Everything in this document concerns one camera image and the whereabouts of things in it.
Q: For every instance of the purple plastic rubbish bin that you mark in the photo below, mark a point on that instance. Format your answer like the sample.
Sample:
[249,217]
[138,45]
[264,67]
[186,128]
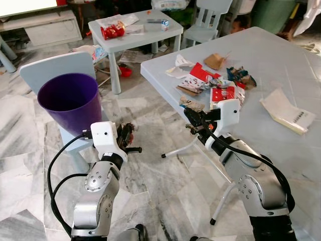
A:
[70,103]

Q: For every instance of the red snack bag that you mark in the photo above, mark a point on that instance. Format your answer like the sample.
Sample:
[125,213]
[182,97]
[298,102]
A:
[113,31]

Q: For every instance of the white low shelf unit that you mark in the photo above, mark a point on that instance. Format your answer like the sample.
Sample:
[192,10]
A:
[45,30]

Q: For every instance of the large grey folding table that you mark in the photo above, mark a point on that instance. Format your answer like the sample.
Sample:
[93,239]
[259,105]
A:
[281,70]

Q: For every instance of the large green bin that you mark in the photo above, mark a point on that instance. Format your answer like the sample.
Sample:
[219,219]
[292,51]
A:
[273,15]

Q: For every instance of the pale blue plastic chair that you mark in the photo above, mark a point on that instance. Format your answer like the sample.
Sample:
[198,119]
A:
[55,65]

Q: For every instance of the small red bowl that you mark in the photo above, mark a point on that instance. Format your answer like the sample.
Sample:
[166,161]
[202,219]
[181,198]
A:
[125,71]

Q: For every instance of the red white torn wrapper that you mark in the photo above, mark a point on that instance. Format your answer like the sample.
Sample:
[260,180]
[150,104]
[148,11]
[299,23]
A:
[198,76]

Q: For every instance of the brown paper bag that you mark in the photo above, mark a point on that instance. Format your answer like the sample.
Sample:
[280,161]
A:
[215,61]

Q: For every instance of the small pale green chair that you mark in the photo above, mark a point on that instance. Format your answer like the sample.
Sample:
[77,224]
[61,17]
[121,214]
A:
[208,22]

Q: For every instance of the small pale blue table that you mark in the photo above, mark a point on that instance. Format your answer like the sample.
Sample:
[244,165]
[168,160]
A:
[150,37]

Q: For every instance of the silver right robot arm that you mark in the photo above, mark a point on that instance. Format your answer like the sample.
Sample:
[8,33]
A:
[258,188]

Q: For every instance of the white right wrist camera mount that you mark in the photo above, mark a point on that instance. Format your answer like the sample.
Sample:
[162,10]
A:
[228,115]

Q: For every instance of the white hanging cloth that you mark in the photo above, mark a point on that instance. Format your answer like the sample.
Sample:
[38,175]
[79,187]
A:
[307,15]

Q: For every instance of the white printed plastic bag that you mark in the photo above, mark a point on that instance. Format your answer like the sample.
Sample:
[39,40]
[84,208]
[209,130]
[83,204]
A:
[95,52]

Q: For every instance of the crumpled white paper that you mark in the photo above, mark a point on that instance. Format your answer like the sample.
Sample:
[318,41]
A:
[178,68]

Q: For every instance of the clear plastic wrapper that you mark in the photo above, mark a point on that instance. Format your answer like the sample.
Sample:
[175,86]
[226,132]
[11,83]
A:
[120,20]

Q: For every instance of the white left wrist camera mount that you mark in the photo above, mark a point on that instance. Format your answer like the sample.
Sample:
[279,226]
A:
[105,138]

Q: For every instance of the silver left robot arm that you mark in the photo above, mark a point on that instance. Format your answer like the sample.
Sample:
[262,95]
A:
[98,188]

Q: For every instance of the dark blue crumpled wrapper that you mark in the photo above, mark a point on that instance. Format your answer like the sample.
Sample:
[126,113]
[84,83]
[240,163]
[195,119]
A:
[241,76]

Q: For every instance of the reddish brown wrapper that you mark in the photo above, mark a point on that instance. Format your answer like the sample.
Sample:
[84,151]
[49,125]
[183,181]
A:
[129,136]

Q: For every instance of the child's head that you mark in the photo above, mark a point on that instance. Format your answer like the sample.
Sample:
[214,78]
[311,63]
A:
[239,25]

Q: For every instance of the red white snack packet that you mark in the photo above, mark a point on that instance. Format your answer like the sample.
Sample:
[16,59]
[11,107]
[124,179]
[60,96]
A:
[225,94]

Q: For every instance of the grey brown crumpled wrapper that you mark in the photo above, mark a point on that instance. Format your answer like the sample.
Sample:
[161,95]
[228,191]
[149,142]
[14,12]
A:
[193,104]

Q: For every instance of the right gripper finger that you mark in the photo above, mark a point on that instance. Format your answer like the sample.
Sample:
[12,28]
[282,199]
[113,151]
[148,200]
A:
[191,116]
[198,134]

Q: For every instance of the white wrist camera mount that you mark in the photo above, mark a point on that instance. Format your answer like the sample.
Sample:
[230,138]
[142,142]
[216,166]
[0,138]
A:
[105,138]
[228,115]

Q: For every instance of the white printed paper bag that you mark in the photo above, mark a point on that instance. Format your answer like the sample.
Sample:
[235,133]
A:
[288,110]

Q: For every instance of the grey black robot foot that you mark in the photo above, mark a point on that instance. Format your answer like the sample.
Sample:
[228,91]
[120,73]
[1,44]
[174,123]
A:
[133,233]

